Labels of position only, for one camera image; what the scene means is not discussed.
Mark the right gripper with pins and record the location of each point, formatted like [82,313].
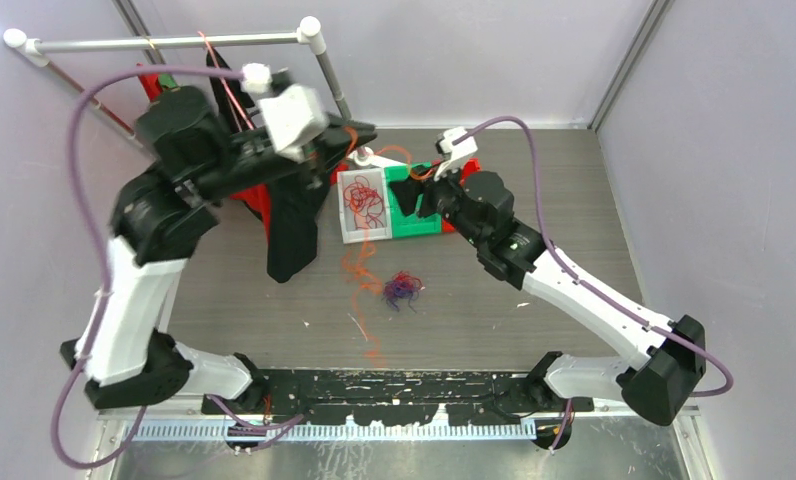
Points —
[408,192]

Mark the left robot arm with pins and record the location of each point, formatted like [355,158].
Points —
[156,225]

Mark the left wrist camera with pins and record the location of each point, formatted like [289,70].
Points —
[292,113]

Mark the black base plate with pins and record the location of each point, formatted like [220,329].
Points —
[393,398]

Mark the red plastic bin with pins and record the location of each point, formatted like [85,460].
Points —
[471,167]

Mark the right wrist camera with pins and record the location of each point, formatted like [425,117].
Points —
[455,147]

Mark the red cloth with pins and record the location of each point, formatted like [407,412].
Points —
[255,199]

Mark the white plastic bin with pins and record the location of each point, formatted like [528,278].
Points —
[363,206]

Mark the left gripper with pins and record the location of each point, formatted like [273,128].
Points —
[322,156]

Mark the black cloth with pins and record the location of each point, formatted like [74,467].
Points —
[293,240]

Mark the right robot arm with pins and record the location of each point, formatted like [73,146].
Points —
[658,362]

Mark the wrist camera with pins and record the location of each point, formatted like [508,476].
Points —
[455,147]
[292,113]

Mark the green plastic bin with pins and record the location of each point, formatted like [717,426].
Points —
[404,226]

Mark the aluminium rail frame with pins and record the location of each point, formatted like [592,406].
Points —
[182,416]

